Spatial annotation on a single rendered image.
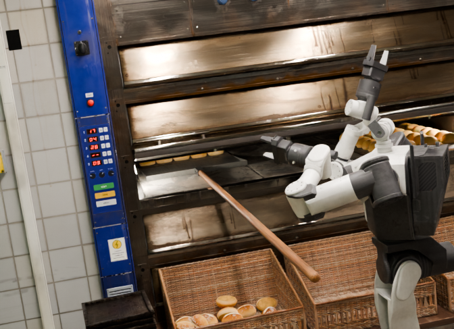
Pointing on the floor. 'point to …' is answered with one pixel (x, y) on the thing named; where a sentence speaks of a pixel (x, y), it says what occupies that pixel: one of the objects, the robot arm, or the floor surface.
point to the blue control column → (69, 11)
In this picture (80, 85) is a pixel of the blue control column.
